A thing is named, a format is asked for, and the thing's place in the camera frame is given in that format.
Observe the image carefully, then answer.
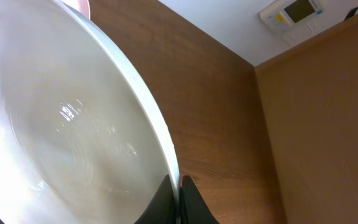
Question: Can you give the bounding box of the white wall control panel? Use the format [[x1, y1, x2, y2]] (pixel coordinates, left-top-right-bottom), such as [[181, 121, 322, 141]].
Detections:
[[259, 0, 323, 35]]

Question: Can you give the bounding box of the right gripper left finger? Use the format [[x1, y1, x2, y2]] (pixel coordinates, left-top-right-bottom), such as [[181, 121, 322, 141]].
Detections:
[[135, 175, 177, 224]]

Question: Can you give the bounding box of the cream white plate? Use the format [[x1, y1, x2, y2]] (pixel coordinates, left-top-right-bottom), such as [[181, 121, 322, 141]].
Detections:
[[0, 1, 179, 223]]

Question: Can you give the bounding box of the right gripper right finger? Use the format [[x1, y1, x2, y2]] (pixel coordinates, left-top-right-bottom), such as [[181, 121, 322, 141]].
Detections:
[[180, 175, 219, 224]]

